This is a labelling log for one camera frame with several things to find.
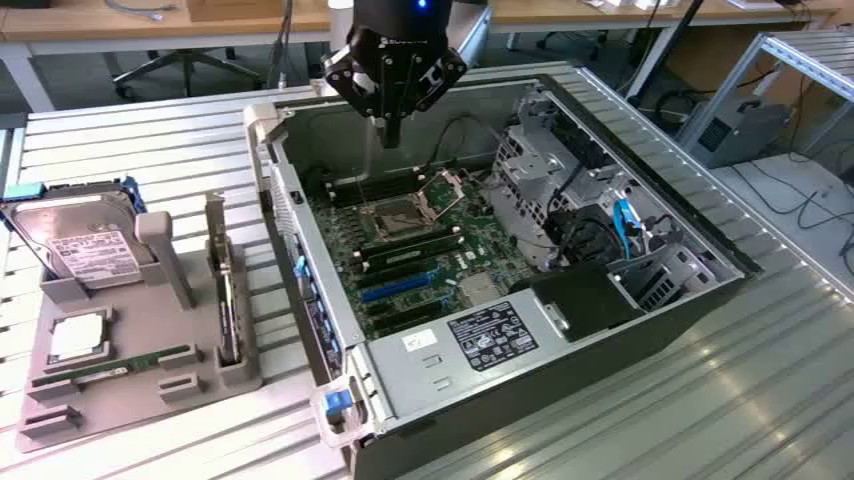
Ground open black PC case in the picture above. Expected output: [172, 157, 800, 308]
[240, 72, 765, 480]

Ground silver hard disk drive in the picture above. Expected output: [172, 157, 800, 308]
[0, 192, 145, 291]

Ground coiled black cable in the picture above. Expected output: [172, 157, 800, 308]
[656, 89, 699, 126]

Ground silver perforated drive cage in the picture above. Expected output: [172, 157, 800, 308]
[489, 122, 605, 271]

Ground blue data wire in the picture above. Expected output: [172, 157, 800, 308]
[609, 197, 641, 261]

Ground grey parts rack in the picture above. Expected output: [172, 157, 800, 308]
[13, 210, 266, 455]

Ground silver disk bay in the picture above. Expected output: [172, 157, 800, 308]
[609, 244, 721, 311]

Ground robot cable bundle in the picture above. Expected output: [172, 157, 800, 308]
[265, 0, 296, 91]

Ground blue disk carrier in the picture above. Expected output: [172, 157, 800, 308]
[0, 174, 149, 234]

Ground black floor cable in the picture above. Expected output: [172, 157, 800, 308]
[729, 152, 854, 234]

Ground green loose RAM stick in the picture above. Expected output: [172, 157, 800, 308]
[30, 344, 192, 389]

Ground black expansion slot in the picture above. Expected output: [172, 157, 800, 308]
[370, 310, 446, 337]
[368, 298, 438, 321]
[354, 264, 429, 292]

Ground black RAM slot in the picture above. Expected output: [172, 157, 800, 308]
[326, 172, 416, 197]
[330, 182, 428, 210]

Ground black stand pole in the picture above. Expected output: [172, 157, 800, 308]
[625, 0, 705, 101]

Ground open metal socket cover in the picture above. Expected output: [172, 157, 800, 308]
[416, 168, 472, 214]

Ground aluminium frame rack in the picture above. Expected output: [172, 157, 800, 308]
[676, 29, 854, 166]

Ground black office chair base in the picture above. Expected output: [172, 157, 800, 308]
[505, 29, 609, 64]
[109, 47, 265, 99]

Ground silver chipset heatsink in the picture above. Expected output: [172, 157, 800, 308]
[457, 276, 502, 307]

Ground black plastic air shroud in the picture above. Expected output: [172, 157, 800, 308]
[509, 262, 647, 344]

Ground green motherboard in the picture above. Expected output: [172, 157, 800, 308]
[302, 167, 542, 342]

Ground black graphics card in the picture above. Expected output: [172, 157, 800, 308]
[201, 192, 242, 366]

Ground long wooden desk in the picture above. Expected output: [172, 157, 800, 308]
[489, 0, 841, 101]

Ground silver CPU chip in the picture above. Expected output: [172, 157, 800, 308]
[46, 314, 109, 365]

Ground grey network cable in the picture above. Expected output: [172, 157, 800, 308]
[103, 0, 178, 21]

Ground silver power supply unit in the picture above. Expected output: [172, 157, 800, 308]
[358, 288, 581, 421]

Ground blue case latch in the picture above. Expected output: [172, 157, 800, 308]
[321, 389, 353, 417]

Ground blue expansion slot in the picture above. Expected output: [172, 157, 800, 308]
[358, 277, 432, 302]

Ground wooden desk white legs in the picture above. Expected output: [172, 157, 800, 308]
[0, 0, 334, 114]

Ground grey floor appliance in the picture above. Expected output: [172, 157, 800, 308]
[676, 92, 792, 169]

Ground black power wire bundle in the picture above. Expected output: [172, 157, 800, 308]
[542, 202, 625, 269]

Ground black wire in case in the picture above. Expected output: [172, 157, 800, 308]
[425, 114, 512, 169]

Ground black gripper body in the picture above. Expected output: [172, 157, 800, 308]
[345, 0, 454, 120]

